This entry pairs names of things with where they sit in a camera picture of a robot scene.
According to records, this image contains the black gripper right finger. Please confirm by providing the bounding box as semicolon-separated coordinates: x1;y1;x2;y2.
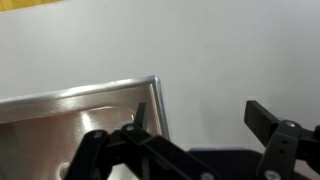
243;99;320;180

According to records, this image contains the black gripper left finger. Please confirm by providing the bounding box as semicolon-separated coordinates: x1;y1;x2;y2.
63;101;221;180

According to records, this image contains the stainless steel sink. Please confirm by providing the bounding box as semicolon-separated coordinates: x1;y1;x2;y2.
0;75;171;180

